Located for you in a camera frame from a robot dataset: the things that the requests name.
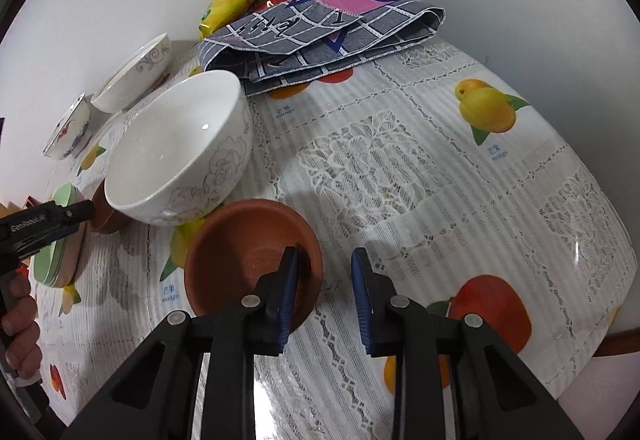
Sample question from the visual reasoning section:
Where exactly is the white floral bowl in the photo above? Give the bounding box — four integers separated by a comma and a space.
104, 70, 253, 226

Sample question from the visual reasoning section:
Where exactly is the large white bowl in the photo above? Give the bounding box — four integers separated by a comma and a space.
91, 34, 171, 114

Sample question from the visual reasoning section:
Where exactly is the fruit print tablecloth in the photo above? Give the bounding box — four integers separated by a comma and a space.
34, 38, 637, 439

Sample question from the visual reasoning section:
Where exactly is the person's left hand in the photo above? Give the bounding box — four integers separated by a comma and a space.
2, 273, 42, 379

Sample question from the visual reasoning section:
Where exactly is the grey checked cloth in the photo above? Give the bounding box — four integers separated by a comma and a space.
198, 0, 446, 96

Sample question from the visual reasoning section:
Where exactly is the blue bird porcelain bowl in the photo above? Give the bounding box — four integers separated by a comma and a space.
42, 93, 91, 160

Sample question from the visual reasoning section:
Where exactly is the brown small bowl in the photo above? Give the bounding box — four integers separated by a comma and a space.
184, 198, 323, 330
89, 181, 131, 234

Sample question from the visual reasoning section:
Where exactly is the pink square plate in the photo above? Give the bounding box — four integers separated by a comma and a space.
53, 222, 87, 288

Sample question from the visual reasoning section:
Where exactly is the green square plate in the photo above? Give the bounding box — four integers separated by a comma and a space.
30, 182, 84, 287

